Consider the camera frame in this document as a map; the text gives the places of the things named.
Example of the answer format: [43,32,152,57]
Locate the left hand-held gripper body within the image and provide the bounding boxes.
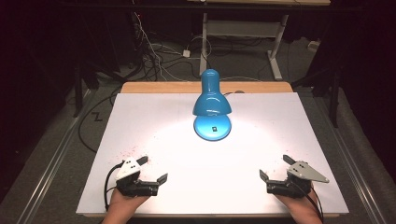
[115,156,160,198]

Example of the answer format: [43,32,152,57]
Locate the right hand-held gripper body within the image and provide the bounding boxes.
[266,160,331,200]

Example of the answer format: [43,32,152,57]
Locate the person's right hand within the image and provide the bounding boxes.
[275,189,320,216]

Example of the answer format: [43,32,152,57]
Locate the person's left hand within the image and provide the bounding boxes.
[108,188,151,213]

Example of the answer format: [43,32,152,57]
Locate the white board sheet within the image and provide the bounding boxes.
[76,91,350,217]

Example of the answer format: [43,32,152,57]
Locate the blue desk lamp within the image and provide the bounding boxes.
[191,68,233,142]

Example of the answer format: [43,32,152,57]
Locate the black metal stand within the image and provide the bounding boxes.
[72,60,86,119]

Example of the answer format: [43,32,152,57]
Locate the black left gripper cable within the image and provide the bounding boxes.
[104,162,126,213]

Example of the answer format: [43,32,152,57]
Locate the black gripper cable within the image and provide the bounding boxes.
[306,186,325,224]
[104,162,126,213]

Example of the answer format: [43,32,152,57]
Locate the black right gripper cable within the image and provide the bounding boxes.
[306,186,325,224]

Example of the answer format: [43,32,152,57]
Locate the aluminium floor rail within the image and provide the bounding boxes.
[313,96,388,224]
[15,89,92,224]

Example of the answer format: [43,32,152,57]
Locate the long black floor cable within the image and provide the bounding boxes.
[77,92,123,154]

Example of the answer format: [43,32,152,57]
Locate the tangle of floor cables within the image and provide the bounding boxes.
[127,10,204,82]

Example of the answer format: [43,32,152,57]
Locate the white metal desk frame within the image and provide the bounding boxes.
[198,12,290,81]

